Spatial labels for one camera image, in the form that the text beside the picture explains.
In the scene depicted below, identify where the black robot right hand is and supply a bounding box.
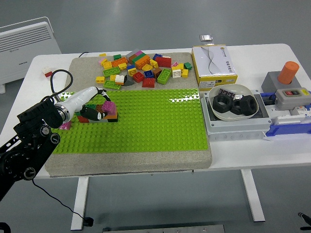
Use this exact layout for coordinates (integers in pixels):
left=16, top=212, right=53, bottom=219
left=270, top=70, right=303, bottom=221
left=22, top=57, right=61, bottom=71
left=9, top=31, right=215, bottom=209
left=298, top=212, right=311, bottom=231

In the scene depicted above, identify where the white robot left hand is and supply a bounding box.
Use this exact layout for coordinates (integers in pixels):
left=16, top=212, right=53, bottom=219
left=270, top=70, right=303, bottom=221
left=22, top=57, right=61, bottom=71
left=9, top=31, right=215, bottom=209
left=59, top=86, right=111, bottom=121

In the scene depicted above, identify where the long light green brick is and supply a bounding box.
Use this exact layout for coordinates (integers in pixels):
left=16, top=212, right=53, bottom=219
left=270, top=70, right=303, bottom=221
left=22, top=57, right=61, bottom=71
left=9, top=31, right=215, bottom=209
left=102, top=67, right=121, bottom=78
left=103, top=80, right=121, bottom=90
left=157, top=68, right=173, bottom=85

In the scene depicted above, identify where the long orange toy brick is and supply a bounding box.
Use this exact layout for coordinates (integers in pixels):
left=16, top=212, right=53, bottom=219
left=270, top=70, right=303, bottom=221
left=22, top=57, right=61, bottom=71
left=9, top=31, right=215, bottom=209
left=111, top=57, right=129, bottom=68

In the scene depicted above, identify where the red sloped toy brick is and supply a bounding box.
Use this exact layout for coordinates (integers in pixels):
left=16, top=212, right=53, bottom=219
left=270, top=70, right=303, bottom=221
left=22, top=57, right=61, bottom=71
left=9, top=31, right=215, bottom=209
left=141, top=77, right=156, bottom=88

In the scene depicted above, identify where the green toy baseplate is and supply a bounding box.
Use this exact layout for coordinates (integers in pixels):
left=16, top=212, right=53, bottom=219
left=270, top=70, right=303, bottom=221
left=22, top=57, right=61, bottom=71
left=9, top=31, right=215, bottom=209
left=52, top=88, right=210, bottom=154

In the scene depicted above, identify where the large orange toy brick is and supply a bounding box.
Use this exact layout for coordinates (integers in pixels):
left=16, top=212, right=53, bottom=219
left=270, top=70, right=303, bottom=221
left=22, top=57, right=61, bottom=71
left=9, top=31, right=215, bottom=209
left=135, top=55, right=151, bottom=70

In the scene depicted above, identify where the large red toy brick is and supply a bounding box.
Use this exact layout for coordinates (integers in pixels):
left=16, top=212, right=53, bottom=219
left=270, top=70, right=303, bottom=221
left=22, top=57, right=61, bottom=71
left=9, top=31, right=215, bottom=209
left=155, top=56, right=172, bottom=68

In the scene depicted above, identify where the white table leg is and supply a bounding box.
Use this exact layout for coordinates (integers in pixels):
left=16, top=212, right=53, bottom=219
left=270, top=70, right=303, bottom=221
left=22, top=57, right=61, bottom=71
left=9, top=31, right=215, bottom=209
left=240, top=169, right=266, bottom=223
left=70, top=176, right=89, bottom=231

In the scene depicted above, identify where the grey-brown foam mat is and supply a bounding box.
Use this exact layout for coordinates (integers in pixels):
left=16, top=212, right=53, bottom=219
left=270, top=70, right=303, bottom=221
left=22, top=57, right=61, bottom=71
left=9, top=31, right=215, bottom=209
left=45, top=52, right=213, bottom=177

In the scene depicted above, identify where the white panel heater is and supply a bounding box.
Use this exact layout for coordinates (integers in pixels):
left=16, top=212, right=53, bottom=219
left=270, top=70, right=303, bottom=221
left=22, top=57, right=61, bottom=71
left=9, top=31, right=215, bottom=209
left=0, top=16, right=62, bottom=95

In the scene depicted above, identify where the white breaker module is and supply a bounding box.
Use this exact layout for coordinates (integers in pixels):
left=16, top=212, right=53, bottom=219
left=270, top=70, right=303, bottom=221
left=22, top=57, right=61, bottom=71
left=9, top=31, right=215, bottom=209
left=267, top=105, right=311, bottom=126

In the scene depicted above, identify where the grey plastic junction box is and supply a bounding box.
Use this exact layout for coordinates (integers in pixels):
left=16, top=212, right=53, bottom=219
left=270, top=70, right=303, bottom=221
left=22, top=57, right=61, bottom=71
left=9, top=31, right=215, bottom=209
left=200, top=89, right=272, bottom=142

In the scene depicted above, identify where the white shallow bowl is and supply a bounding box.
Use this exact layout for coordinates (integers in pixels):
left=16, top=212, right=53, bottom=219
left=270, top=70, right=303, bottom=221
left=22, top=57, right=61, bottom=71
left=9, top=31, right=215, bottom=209
left=208, top=83, right=259, bottom=121

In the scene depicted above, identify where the large black hex nut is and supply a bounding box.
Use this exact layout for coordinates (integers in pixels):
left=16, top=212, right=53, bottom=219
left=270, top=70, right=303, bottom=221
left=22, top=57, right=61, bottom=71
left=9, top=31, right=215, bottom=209
left=239, top=95, right=258, bottom=116
left=213, top=94, right=233, bottom=114

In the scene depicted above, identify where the small black hex nut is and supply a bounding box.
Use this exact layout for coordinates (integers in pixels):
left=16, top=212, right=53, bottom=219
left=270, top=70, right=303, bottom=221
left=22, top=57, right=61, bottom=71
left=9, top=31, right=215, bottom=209
left=230, top=99, right=243, bottom=115

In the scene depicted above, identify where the grey block with hole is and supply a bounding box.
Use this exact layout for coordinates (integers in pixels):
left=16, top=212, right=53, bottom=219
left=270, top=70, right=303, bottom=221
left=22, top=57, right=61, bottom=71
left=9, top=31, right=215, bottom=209
left=261, top=71, right=303, bottom=94

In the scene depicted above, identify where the yellow and white carton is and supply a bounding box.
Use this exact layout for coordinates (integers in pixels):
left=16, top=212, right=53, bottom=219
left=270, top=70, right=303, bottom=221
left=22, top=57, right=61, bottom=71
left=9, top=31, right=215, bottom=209
left=191, top=44, right=239, bottom=91

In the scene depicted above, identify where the orange cylinder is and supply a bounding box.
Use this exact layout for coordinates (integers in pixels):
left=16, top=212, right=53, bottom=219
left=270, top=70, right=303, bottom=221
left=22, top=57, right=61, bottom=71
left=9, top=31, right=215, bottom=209
left=277, top=61, right=300, bottom=85

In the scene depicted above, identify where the dark patterned component strip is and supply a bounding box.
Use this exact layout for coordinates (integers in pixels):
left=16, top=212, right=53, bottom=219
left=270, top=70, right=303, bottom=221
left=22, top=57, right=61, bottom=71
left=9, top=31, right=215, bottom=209
left=218, top=88, right=238, bottom=100

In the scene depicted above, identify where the blue plastic rail base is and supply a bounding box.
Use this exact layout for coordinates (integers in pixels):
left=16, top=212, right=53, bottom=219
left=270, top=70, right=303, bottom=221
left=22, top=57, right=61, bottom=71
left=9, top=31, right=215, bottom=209
left=259, top=90, right=311, bottom=137

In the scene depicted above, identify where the grey push-button switch box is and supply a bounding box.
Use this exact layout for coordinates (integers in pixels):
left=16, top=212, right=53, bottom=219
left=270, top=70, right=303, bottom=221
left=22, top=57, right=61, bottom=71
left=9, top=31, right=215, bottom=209
left=274, top=87, right=311, bottom=110

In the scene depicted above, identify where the thin black cord with plug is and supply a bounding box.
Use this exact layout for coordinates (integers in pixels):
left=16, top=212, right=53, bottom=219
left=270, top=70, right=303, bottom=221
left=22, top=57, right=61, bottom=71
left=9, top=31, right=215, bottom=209
left=32, top=179, right=94, bottom=228

